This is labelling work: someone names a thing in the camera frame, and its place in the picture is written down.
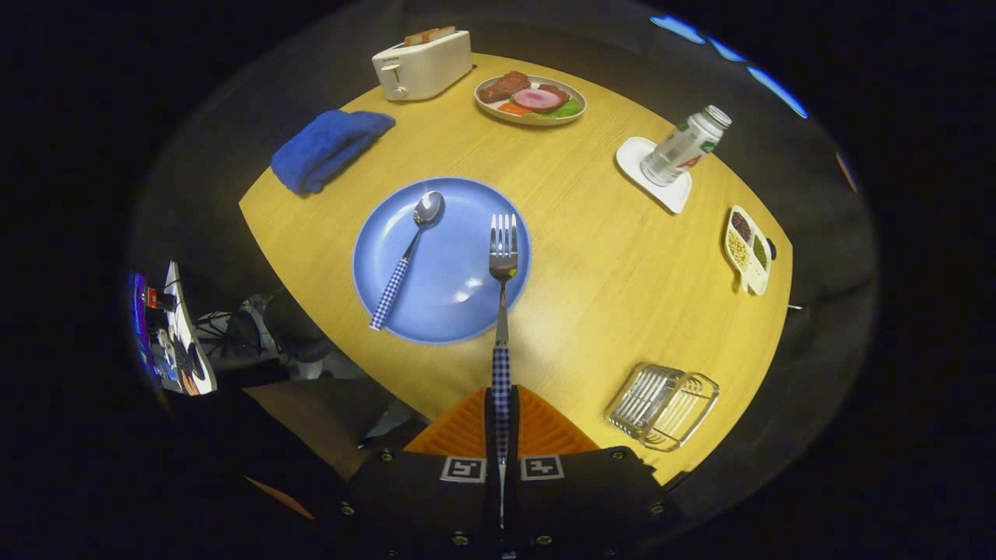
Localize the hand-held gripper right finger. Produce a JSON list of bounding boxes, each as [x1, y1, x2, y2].
[[503, 386, 686, 558]]

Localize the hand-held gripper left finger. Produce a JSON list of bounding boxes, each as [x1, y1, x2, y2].
[[338, 387, 503, 558]]

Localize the fork with checkered handle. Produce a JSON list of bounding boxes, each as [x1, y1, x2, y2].
[[489, 214, 519, 530]]

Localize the spoon with checkered handle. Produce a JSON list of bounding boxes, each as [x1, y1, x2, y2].
[[369, 191, 446, 331]]

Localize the person's brown trousers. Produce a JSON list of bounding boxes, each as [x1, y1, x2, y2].
[[245, 380, 394, 477]]

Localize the blue plate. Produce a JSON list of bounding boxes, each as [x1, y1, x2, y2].
[[352, 177, 533, 345]]

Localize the white printed board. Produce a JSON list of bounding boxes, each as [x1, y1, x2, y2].
[[162, 262, 219, 396]]

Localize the white divided bean dish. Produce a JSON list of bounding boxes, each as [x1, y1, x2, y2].
[[724, 205, 777, 296]]

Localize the white coaster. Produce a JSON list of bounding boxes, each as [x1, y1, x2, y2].
[[615, 137, 693, 215]]

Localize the blue towel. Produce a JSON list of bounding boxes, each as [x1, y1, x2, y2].
[[270, 110, 396, 195]]

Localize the white drink bottle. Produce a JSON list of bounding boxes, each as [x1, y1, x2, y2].
[[641, 105, 733, 187]]

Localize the beige food plate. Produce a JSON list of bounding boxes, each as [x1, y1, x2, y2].
[[475, 72, 587, 126]]

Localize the pink ham slice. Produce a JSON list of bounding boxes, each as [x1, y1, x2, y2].
[[513, 88, 563, 111]]

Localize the brown meat piece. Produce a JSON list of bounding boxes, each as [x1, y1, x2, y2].
[[479, 72, 530, 104]]

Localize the white toaster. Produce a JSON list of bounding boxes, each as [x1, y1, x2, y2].
[[372, 30, 473, 102]]

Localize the metal wire cutlery rack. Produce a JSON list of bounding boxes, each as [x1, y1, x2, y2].
[[605, 363, 721, 453]]

